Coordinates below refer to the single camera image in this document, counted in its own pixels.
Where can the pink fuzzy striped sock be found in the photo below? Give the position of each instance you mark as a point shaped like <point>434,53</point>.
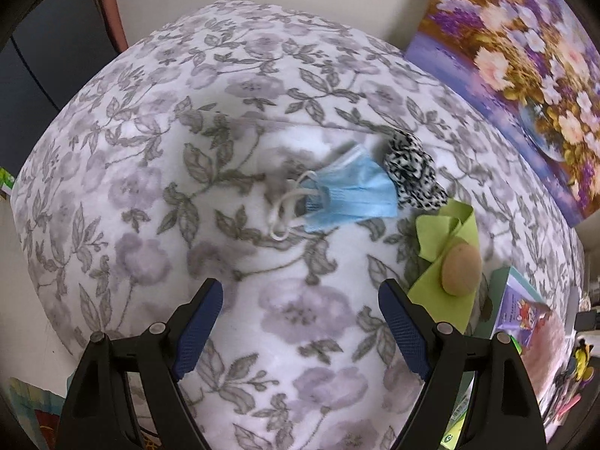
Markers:
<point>548,351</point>

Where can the black white spotted scrunchie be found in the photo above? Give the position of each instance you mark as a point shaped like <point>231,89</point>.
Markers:
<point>412,173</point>

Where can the bunch of keys and pens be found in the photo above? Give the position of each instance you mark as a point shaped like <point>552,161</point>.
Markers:
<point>567,405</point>

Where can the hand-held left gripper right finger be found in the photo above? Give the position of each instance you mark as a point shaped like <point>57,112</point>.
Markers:
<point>405,333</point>

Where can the brown wooden frame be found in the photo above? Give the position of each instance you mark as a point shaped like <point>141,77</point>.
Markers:
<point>110,4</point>

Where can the grey floral fleece blanket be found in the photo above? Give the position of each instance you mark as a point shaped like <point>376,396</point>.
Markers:
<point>187,173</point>

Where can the teal cardboard box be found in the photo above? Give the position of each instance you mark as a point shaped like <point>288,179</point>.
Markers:
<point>513,275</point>

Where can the round beige puff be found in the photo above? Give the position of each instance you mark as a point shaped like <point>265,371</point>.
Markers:
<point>461,267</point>

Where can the dark cabinet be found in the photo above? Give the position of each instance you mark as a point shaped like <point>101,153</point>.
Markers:
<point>42,79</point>

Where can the purple baby wipes packet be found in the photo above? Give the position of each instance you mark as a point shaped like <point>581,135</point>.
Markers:
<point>520,314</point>

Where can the yellow toy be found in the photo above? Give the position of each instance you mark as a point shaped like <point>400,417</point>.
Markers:
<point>582,358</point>

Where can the flower painting canvas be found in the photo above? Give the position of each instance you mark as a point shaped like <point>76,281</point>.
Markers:
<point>529,56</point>

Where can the blue face mask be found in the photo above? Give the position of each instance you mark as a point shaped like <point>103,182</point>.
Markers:
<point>356,197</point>

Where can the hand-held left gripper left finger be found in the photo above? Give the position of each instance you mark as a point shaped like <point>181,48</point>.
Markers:
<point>197,333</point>

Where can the green tissue pack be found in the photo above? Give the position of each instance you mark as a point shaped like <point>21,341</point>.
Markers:
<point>452,433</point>

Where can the green cloth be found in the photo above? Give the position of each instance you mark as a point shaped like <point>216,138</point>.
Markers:
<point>436,234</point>

